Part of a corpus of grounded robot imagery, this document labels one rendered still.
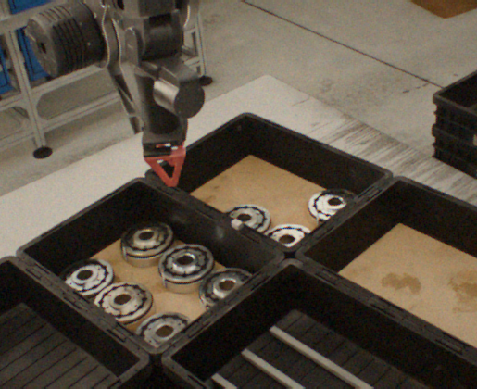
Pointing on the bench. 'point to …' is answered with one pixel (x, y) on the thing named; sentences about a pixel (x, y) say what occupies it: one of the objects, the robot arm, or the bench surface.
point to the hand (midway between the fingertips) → (172, 170)
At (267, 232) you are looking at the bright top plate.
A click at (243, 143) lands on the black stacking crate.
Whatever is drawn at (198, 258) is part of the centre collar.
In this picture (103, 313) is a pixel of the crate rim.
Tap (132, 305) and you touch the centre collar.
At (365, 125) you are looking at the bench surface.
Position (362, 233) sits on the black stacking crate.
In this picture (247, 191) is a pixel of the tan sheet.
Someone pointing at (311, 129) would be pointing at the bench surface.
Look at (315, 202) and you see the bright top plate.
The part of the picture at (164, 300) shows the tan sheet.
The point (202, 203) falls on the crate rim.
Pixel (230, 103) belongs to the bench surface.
